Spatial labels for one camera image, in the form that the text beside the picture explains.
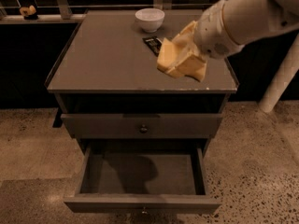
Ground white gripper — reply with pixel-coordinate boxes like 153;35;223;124
169;0;244;82

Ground yellow sponge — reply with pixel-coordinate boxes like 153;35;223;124
157;38;184;78

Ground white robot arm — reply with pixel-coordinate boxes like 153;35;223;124
166;0;299;81

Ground grey wooden drawer cabinet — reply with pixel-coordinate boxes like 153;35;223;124
47;10;237;149

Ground upper drawer round knob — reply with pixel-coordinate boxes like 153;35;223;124
139;124;149;133

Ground upper grey drawer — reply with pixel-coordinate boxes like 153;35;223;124
61;114;222;139

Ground open lower grey drawer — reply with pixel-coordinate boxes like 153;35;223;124
64;140;220;214

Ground black snack bar wrapper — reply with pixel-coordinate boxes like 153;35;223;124
143;36;162;56

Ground white ceramic bowl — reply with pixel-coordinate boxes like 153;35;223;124
135;8;164;33

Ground small yellow black object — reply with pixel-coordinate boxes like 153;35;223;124
20;5;38;20

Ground metal railing frame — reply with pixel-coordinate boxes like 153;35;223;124
0;0;250;25

